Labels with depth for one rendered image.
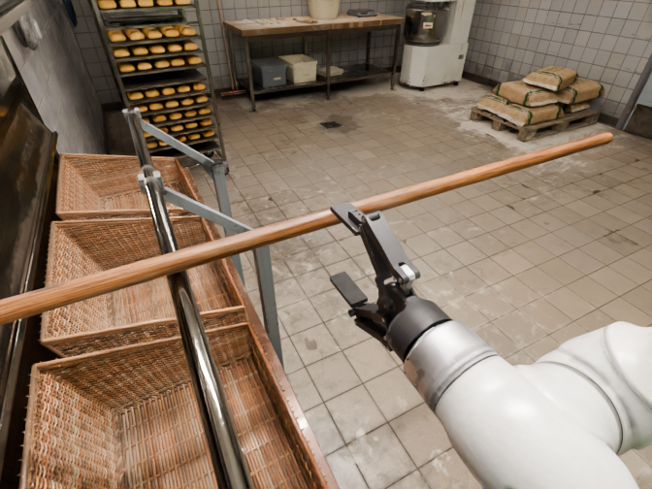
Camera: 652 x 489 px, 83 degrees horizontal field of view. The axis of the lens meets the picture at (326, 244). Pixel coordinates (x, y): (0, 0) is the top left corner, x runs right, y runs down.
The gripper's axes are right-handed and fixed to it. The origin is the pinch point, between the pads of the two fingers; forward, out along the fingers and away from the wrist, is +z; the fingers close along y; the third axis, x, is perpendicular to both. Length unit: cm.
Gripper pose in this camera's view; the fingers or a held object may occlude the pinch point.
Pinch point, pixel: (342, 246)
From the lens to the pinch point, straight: 56.2
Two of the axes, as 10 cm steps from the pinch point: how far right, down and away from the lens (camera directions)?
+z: -4.7, -5.5, 6.9
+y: 0.0, 7.9, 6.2
